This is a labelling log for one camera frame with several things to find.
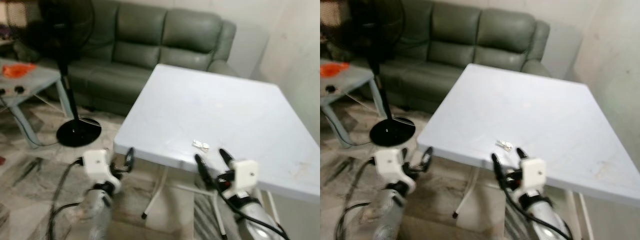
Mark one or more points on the silver keys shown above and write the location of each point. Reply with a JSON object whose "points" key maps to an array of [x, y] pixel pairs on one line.
{"points": [[201, 145], [505, 145]]}

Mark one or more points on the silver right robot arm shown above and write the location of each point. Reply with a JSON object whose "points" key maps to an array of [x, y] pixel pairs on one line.
{"points": [[547, 227], [255, 225]]}

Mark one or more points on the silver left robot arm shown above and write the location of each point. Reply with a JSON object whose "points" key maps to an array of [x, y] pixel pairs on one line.
{"points": [[392, 215], [95, 215]]}

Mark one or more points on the black standing fan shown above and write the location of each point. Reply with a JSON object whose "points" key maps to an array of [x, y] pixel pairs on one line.
{"points": [[392, 131], [77, 132]]}

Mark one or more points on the white folding table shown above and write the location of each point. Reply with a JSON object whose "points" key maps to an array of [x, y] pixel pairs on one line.
{"points": [[525, 105], [210, 105]]}

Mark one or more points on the grey coffee table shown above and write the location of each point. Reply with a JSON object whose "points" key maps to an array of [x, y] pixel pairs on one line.
{"points": [[350, 82], [35, 82]]}

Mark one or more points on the small black object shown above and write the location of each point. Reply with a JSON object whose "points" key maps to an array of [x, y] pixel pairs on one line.
{"points": [[330, 89], [19, 89]]}

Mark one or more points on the orange cloth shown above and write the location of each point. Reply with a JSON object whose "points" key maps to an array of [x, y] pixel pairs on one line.
{"points": [[334, 70], [17, 70]]}

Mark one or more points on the green leather sofa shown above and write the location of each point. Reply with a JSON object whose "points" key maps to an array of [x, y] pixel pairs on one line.
{"points": [[190, 35], [500, 35]]}

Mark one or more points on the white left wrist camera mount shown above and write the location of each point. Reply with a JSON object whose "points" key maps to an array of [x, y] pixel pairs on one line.
{"points": [[95, 162], [387, 162]]}

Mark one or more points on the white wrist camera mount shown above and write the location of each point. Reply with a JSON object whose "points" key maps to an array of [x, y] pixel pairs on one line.
{"points": [[95, 162], [534, 172], [387, 162], [245, 172]]}

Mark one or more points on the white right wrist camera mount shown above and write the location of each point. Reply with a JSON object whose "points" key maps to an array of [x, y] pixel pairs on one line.
{"points": [[534, 172], [245, 172]]}

